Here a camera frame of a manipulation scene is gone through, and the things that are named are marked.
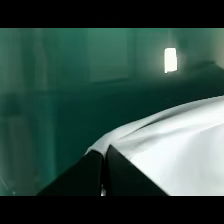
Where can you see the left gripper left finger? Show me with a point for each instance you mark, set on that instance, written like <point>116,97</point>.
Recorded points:
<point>83,176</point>

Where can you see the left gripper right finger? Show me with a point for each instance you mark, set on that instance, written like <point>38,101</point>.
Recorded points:
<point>126,176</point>

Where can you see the white T-shirt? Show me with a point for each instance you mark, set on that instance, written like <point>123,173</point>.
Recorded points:
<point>180,150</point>

